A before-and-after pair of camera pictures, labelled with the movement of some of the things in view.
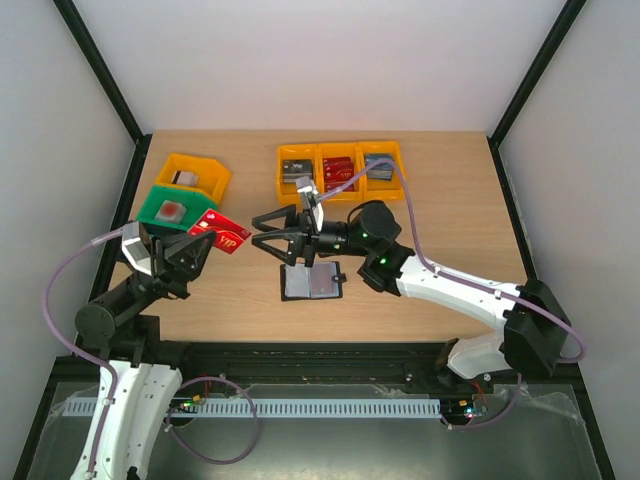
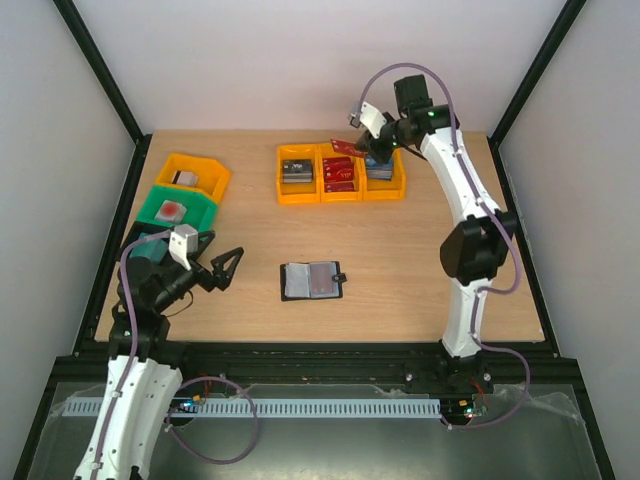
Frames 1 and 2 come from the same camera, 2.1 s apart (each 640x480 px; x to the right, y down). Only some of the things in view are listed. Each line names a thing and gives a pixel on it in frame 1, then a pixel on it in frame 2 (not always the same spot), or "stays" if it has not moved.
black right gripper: x=306 y=239 to x=376 y=142
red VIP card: x=227 y=236 to x=347 y=147
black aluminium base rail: x=414 y=363 stays
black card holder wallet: x=300 y=282 stays
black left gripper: x=177 y=248 to x=219 y=277
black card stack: x=293 y=170 stays
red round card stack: x=171 y=212 stays
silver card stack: x=185 y=177 stays
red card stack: x=337 y=171 stays
